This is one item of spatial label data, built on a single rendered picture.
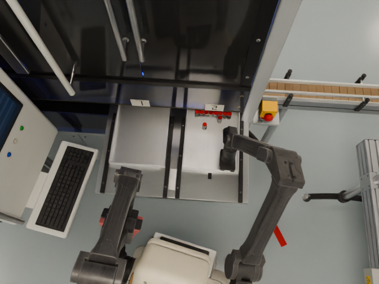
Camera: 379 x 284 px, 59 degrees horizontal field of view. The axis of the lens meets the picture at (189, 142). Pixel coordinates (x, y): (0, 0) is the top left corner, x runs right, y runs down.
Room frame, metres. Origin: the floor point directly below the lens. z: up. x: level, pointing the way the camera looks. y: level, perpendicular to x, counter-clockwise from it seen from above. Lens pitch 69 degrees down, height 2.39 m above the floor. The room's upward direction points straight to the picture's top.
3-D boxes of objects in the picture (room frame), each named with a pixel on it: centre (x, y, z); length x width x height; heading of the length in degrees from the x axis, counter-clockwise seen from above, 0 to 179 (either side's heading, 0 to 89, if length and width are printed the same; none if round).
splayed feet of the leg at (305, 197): (0.49, -1.06, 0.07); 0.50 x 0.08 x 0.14; 86
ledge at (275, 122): (0.75, -0.38, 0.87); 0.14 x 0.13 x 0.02; 176
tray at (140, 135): (0.64, 0.23, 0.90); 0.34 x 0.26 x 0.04; 176
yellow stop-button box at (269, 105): (0.71, -0.37, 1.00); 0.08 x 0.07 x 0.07; 176
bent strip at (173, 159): (0.42, 0.08, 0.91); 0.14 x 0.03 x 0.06; 175
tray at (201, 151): (0.61, -0.11, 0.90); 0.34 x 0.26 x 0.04; 176
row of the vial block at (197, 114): (0.72, -0.12, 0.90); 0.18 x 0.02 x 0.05; 86
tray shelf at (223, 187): (0.56, 0.07, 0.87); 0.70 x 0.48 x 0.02; 86
